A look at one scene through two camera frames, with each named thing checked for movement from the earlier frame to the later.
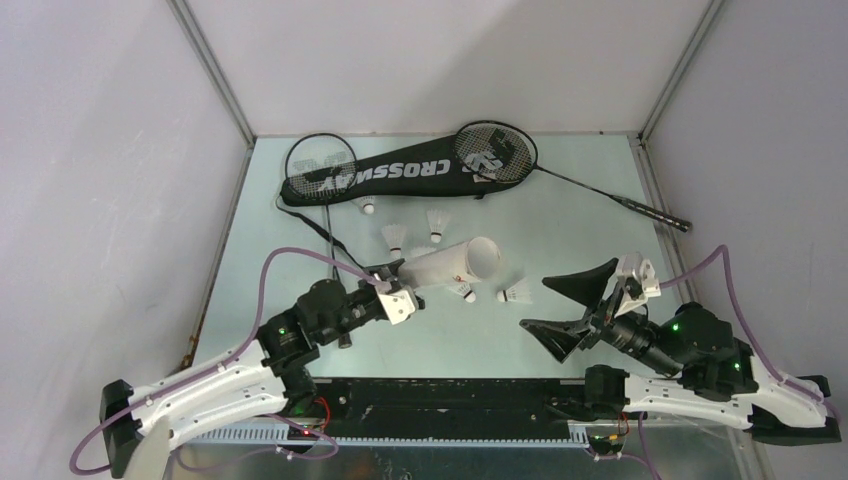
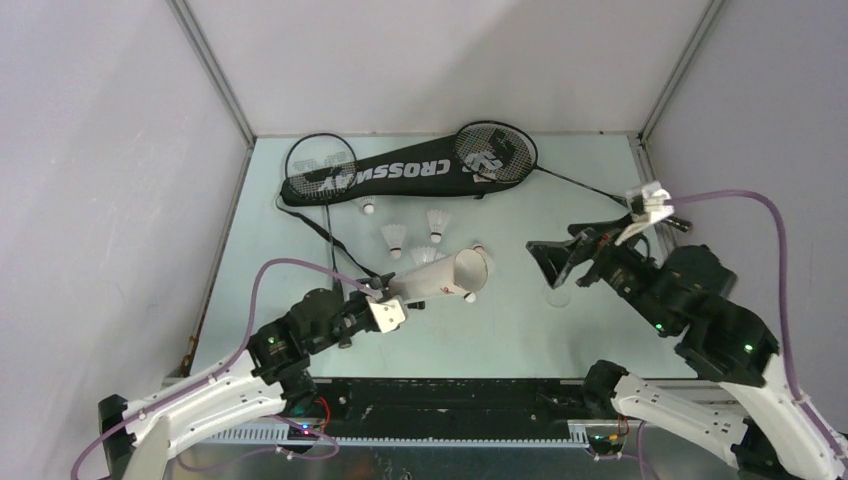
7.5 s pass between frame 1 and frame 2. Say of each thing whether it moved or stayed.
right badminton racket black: stayed
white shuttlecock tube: moved
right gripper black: moved
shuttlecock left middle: stayed
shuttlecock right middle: stayed
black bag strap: stayed
